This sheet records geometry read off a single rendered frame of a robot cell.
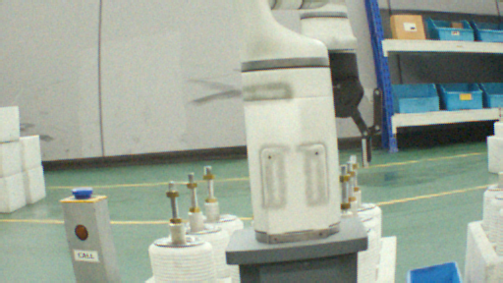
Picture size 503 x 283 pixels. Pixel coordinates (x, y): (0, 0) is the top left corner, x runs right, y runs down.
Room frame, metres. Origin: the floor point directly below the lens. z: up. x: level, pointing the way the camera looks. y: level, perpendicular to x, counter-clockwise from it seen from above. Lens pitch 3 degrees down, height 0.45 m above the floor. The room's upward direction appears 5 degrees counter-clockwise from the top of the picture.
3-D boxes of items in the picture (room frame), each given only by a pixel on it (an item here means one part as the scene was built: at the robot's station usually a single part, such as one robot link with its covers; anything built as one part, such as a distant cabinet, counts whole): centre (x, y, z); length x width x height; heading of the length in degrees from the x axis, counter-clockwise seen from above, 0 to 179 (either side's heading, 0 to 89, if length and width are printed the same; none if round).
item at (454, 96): (5.82, -1.65, 0.36); 0.50 x 0.38 x 0.21; 178
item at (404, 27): (5.79, -1.23, 0.89); 0.31 x 0.24 x 0.20; 177
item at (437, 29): (5.85, -1.66, 0.90); 0.50 x 0.38 x 0.21; 178
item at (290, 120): (0.89, -0.04, 0.39); 0.09 x 0.09 x 0.17; 87
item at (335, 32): (1.12, -0.11, 0.53); 0.11 x 0.09 x 0.06; 169
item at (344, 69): (1.13, -0.11, 0.46); 0.08 x 0.08 x 0.09
